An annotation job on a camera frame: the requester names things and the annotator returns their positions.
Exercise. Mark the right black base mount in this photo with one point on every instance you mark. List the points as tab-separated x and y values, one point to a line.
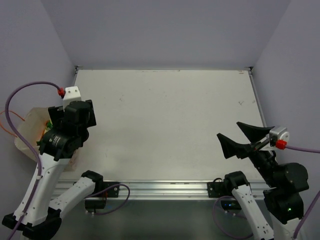
217	189

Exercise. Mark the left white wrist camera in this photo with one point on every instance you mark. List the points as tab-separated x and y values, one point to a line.
71	94

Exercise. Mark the green snack packet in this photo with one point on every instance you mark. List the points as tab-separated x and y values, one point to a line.
48	125

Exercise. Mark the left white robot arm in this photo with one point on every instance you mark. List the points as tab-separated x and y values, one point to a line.
39	216

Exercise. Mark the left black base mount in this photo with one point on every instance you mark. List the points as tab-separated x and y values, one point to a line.
99	201

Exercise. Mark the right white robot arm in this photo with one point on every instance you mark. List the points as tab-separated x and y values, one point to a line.
285	181

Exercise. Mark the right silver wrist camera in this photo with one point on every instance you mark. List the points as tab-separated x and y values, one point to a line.
278	137

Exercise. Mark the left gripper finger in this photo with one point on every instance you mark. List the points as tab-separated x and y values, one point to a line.
92	118
55	113

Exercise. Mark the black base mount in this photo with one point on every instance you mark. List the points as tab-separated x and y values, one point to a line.
217	189
99	201

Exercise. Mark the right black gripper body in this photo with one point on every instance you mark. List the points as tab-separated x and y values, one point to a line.
264	160

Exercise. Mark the white paper bag orange handles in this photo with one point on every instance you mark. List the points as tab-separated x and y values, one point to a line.
32	128

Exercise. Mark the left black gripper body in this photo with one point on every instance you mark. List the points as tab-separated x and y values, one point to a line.
53	113

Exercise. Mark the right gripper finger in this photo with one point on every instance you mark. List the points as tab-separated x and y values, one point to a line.
255	134
231	148

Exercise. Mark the aluminium front rail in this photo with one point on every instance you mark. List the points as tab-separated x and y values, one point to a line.
164	189

